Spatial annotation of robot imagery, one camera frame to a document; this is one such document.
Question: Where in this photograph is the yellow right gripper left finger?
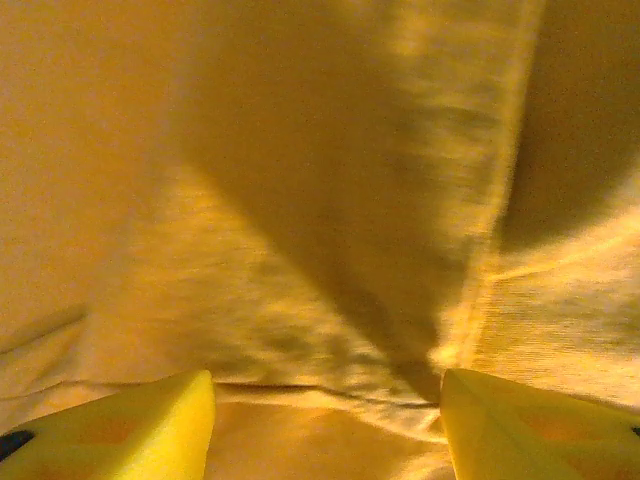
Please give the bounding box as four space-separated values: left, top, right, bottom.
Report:
0 369 216 480

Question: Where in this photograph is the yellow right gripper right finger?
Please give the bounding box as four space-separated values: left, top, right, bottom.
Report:
439 368 640 480

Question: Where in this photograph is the mustard yellow t-shirt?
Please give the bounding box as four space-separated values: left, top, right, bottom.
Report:
0 0 640 480

